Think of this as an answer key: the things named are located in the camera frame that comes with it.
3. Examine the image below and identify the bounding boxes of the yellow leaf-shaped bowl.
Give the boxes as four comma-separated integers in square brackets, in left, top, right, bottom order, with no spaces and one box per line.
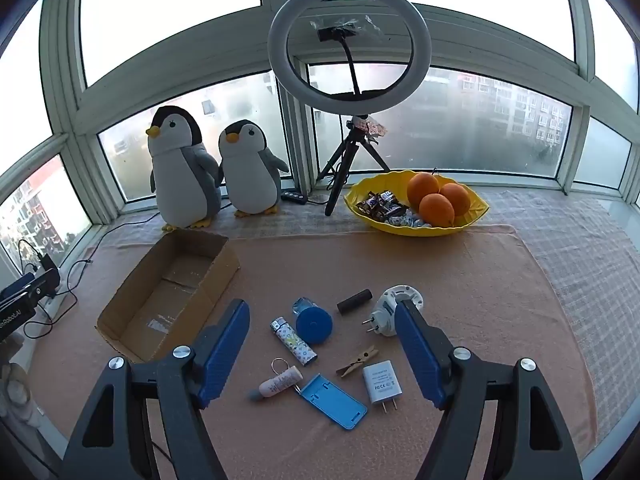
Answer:
[344,170,490,237]

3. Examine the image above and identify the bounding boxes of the round blue tape measure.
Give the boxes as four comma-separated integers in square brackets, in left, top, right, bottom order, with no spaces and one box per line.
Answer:
[295,306,335,346]

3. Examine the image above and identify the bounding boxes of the wooden clothespin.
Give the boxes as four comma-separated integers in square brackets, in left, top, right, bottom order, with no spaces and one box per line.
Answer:
[336,344,380,378]

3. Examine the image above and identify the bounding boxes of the pile of wrapped candies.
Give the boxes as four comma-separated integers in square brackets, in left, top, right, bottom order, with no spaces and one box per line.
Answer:
[356,191,433,228]

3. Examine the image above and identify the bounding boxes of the brown cardboard box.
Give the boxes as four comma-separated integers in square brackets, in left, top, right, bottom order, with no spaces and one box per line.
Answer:
[96,230,241,365]

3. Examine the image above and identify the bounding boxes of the orange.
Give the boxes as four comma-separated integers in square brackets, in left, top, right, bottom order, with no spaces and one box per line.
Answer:
[407,172,441,207]
[419,193,456,227]
[440,183,472,217]

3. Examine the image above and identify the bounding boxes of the patterned white lighter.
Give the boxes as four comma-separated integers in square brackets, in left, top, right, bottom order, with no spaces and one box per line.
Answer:
[270,316,317,366]

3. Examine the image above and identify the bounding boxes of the thin black cable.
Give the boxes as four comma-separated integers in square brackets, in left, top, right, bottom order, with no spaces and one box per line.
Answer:
[47,210,161,326]

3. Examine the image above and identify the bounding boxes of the black phone holder clamp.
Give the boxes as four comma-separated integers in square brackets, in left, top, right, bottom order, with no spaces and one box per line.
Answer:
[310,16,386,97]

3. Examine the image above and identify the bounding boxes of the blue folding phone stand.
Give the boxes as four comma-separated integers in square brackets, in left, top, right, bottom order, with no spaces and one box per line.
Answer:
[299,373,368,431]

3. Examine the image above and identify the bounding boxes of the small penguin plush toy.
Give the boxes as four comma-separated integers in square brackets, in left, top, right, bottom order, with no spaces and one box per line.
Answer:
[217,120,291,218]

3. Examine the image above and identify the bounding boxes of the white ring light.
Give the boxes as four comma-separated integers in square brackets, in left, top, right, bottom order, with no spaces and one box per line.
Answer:
[267,0,431,111]

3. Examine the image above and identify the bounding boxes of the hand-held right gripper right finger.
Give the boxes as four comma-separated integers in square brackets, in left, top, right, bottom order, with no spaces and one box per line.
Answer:
[394,300,583,480]

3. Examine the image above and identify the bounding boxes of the large penguin plush toy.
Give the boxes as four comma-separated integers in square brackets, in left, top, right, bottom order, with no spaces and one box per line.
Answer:
[145,106,223,233]

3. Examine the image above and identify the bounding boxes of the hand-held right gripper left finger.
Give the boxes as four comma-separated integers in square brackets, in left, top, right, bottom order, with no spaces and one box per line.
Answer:
[62,298,251,480]

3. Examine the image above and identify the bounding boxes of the black cylinder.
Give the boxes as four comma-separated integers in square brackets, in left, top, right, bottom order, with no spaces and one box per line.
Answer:
[336,288,374,316]

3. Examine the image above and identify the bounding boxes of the white usb charger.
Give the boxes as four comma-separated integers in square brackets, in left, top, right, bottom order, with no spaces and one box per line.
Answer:
[362,362,402,415]

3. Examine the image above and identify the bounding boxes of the white round plug adapter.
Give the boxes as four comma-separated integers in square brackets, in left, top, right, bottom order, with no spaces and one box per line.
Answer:
[361,284,425,339]

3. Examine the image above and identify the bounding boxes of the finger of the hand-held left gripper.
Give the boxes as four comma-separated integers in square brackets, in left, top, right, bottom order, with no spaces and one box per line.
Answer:
[0,267,61,311]

